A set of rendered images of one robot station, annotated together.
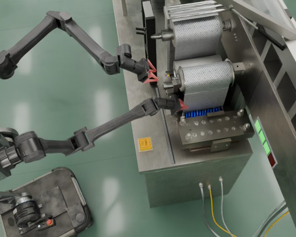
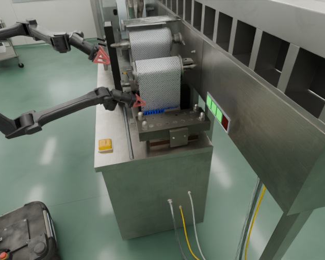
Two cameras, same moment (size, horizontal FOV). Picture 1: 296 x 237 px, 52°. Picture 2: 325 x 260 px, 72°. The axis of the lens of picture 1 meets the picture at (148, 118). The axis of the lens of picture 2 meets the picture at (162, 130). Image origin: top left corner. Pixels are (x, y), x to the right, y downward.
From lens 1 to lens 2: 0.81 m
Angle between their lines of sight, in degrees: 22
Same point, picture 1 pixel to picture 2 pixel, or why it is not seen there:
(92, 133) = (39, 114)
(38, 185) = (6, 219)
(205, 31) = (156, 36)
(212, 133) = (169, 124)
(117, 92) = not seen: hidden behind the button
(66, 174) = (38, 207)
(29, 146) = not seen: outside the picture
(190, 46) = (145, 52)
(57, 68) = (57, 131)
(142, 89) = not seen: hidden behind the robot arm
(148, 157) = (107, 155)
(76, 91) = (69, 146)
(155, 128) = (117, 133)
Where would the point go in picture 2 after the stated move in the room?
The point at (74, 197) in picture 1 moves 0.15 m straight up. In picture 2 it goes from (41, 229) to (33, 217)
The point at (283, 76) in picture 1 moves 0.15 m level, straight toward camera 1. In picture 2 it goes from (217, 21) to (204, 31)
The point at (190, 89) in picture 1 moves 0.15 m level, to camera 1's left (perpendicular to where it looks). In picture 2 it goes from (143, 77) to (114, 79)
